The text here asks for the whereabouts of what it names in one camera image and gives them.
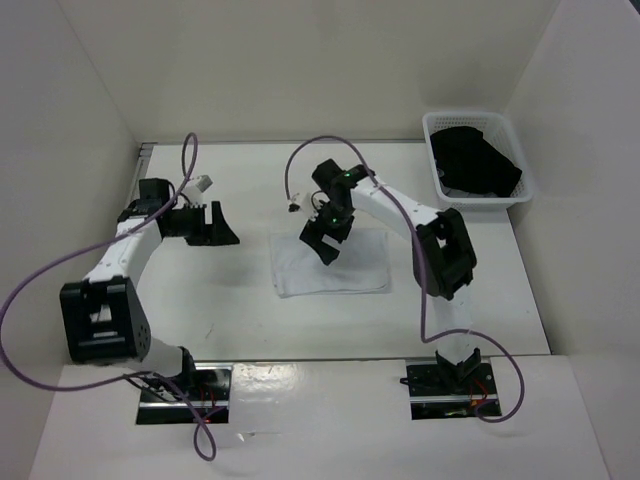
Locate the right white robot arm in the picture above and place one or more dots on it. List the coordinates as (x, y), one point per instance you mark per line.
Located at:
(442, 254)

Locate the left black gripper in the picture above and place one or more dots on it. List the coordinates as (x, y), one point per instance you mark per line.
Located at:
(219, 229)

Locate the black skirt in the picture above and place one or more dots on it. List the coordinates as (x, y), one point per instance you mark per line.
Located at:
(465, 161)

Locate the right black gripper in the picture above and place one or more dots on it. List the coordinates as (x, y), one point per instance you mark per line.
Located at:
(314, 232)

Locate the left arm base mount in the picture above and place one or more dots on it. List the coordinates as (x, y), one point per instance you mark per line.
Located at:
(210, 395)

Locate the white skirt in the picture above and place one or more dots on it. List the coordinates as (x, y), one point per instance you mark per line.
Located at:
(362, 267)

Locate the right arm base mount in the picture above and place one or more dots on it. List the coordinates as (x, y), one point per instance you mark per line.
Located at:
(438, 391)

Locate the white plastic basket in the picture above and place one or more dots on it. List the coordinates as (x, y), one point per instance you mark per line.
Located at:
(499, 132)

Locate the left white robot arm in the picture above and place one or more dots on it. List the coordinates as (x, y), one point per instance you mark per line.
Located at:
(104, 320)

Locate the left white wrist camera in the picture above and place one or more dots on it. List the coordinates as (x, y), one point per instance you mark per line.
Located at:
(193, 192)

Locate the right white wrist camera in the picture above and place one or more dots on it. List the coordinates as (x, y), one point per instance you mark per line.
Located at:
(301, 203)

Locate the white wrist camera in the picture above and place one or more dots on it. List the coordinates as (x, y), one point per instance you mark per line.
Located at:
(301, 203)
(193, 192)

